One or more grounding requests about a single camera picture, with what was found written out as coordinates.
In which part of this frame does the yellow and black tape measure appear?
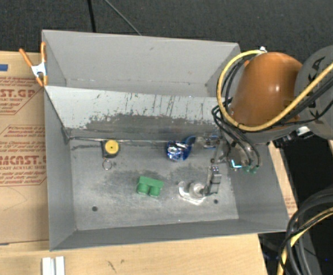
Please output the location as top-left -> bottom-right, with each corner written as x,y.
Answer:
101,139 -> 121,171

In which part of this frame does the black cylinder on white bracket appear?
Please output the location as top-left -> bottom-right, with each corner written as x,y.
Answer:
272,126 -> 311,148

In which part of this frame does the green toy block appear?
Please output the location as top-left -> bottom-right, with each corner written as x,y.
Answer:
136,175 -> 165,198

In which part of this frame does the brown cardboard board red print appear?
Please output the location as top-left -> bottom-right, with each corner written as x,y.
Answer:
0,49 -> 299,248

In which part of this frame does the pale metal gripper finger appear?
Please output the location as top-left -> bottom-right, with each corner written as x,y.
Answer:
205,165 -> 223,196
203,135 -> 222,164

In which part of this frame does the grey metal bin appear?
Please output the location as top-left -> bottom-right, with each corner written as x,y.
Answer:
41,29 -> 290,252

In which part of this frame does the blue shiny foil packet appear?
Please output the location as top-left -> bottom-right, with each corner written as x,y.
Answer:
166,135 -> 197,163

